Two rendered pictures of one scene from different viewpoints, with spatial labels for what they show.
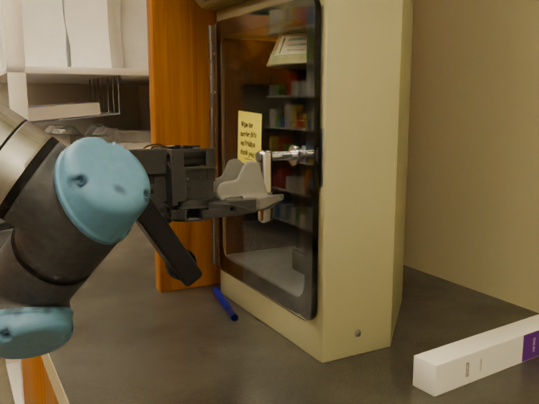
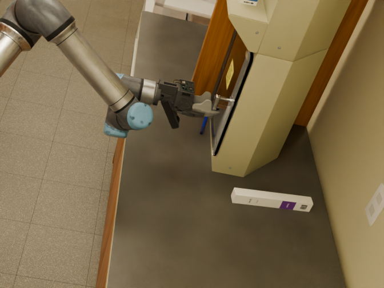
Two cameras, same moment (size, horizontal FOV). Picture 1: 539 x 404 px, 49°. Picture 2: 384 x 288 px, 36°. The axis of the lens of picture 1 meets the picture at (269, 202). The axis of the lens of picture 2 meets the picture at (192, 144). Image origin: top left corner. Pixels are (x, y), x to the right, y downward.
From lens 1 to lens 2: 1.31 m
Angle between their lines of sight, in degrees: 32
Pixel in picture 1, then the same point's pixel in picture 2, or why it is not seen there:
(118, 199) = (140, 125)
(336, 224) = (232, 132)
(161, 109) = (211, 31)
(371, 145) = (257, 112)
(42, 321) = (118, 134)
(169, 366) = (162, 145)
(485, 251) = (331, 156)
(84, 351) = not seen: hidden behind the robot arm
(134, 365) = (151, 139)
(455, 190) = (338, 121)
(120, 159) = (146, 112)
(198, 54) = not seen: hidden behind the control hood
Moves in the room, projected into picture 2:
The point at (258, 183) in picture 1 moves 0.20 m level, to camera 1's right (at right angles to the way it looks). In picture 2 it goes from (208, 108) to (265, 138)
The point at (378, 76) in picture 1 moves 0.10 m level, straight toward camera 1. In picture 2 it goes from (269, 91) to (251, 102)
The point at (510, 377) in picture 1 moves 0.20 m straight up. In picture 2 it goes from (266, 211) to (288, 166)
